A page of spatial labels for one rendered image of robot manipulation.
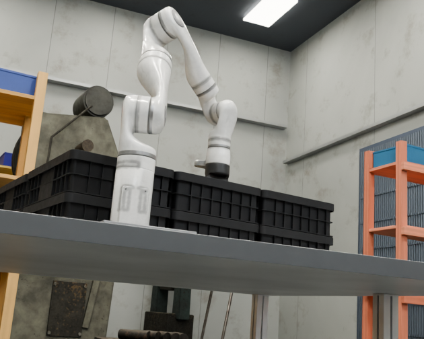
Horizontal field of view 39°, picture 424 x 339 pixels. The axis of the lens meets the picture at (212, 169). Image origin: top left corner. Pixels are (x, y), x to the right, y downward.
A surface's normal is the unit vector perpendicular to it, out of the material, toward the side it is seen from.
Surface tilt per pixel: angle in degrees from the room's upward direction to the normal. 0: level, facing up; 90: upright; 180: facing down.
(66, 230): 90
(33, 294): 90
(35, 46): 90
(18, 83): 90
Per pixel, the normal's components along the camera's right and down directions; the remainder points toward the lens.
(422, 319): -0.92, -0.15
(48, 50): 0.38, -0.19
